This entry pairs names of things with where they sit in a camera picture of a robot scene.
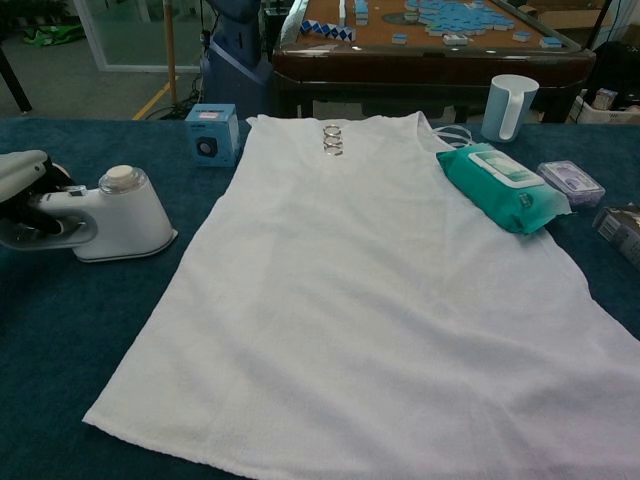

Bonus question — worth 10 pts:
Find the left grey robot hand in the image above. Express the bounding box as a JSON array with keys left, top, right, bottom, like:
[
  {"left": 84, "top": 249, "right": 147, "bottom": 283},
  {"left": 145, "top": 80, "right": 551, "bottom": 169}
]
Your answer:
[{"left": 0, "top": 148, "right": 85, "bottom": 237}]

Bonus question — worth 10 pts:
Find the white handheld garment steamer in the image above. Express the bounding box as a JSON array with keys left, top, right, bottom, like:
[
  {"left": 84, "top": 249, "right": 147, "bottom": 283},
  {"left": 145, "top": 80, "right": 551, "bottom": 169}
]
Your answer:
[{"left": 0, "top": 164, "right": 179, "bottom": 264}]

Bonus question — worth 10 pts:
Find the white sleeveless garment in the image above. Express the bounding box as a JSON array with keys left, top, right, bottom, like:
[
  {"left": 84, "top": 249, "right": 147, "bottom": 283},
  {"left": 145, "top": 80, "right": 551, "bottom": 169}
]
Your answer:
[{"left": 82, "top": 110, "right": 640, "bottom": 480}]

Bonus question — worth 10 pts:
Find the black table leg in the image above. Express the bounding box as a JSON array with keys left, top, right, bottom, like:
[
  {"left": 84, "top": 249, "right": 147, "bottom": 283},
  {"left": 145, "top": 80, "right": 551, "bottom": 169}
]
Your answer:
[{"left": 0, "top": 47, "right": 34, "bottom": 115}]

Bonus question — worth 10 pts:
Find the green bag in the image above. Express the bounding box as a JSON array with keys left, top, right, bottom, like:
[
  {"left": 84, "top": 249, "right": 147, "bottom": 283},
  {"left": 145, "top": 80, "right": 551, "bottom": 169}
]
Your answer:
[{"left": 22, "top": 27, "right": 84, "bottom": 49}]

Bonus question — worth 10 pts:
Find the dark blue tablecloth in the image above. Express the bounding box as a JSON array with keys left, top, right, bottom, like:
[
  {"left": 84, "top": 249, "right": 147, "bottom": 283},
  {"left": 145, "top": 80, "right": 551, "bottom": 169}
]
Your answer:
[{"left": 0, "top": 115, "right": 640, "bottom": 480}]

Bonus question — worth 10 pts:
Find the wooden pole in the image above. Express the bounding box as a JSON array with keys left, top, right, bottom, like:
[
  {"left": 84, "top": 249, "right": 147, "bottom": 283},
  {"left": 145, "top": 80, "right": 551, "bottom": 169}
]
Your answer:
[{"left": 163, "top": 0, "right": 180, "bottom": 106}]

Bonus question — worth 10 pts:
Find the blue speaker box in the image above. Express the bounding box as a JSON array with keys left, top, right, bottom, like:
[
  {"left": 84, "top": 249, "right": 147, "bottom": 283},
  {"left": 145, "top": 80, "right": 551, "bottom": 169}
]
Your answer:
[{"left": 184, "top": 103, "right": 239, "bottom": 169}]

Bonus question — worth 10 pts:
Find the blue machine base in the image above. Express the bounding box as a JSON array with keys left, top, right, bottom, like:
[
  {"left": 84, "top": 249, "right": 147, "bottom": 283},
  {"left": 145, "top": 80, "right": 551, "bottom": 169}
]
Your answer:
[{"left": 199, "top": 0, "right": 275, "bottom": 119}]

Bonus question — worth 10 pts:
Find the blue white snake puzzle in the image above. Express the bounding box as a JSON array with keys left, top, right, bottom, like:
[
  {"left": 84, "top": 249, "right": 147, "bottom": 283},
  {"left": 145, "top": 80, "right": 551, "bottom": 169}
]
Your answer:
[{"left": 298, "top": 18, "right": 357, "bottom": 42}]

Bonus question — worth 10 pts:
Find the dark wooden mahjong table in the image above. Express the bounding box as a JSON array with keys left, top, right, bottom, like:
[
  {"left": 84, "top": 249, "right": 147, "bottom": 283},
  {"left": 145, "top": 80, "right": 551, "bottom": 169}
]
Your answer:
[{"left": 271, "top": 0, "right": 597, "bottom": 124}]

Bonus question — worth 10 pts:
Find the green wet wipes pack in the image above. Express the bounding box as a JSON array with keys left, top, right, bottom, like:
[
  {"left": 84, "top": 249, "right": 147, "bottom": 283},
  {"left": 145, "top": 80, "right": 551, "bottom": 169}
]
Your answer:
[{"left": 435, "top": 141, "right": 572, "bottom": 236}]

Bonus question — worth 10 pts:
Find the light blue white mug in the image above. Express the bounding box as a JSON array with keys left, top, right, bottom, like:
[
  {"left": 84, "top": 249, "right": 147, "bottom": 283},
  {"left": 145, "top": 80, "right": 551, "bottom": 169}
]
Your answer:
[{"left": 480, "top": 74, "right": 540, "bottom": 144}]

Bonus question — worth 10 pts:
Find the clear purple plastic case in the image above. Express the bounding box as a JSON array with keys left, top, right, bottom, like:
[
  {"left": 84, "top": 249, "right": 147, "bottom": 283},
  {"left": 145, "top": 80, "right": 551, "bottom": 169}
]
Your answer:
[{"left": 536, "top": 159, "right": 606, "bottom": 211}]

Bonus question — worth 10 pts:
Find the cardboard box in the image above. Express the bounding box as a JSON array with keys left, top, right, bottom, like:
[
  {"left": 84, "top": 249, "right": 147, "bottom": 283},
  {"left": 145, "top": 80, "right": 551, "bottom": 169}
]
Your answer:
[{"left": 519, "top": 0, "right": 619, "bottom": 32}]

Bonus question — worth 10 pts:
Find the white storage box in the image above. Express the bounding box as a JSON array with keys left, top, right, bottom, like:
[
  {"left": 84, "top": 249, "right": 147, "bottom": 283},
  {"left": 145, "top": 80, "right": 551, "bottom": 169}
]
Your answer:
[{"left": 569, "top": 88, "right": 640, "bottom": 125}]

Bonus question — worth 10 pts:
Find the dark snack packet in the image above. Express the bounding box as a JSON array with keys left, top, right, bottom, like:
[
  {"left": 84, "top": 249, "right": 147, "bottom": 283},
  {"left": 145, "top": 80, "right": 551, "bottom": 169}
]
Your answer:
[{"left": 592, "top": 203, "right": 640, "bottom": 264}]

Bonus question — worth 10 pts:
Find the black bag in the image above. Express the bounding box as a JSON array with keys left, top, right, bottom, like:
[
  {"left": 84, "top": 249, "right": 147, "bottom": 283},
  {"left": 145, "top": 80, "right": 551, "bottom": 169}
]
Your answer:
[{"left": 592, "top": 41, "right": 640, "bottom": 94}]

